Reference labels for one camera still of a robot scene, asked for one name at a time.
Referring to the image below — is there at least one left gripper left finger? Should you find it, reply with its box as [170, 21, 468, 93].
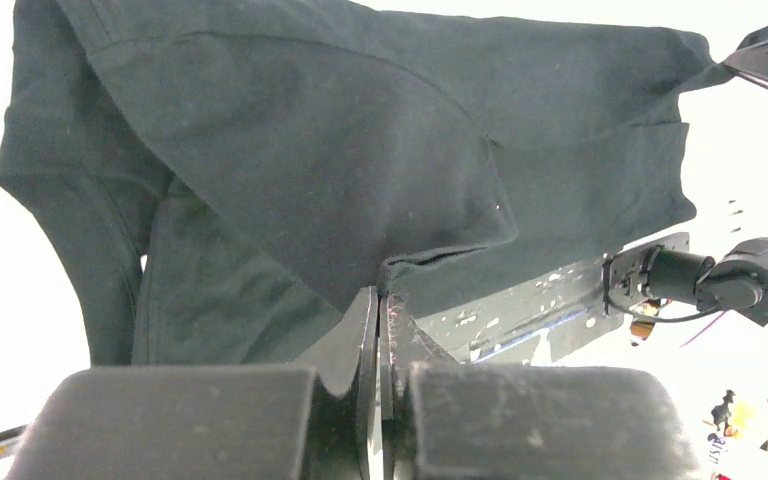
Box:
[296, 287, 379, 479]

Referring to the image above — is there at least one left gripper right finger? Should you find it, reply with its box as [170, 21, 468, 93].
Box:
[378, 294, 455, 479]

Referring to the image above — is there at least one black t shirt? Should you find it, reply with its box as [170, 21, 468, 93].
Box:
[0, 1, 732, 366]

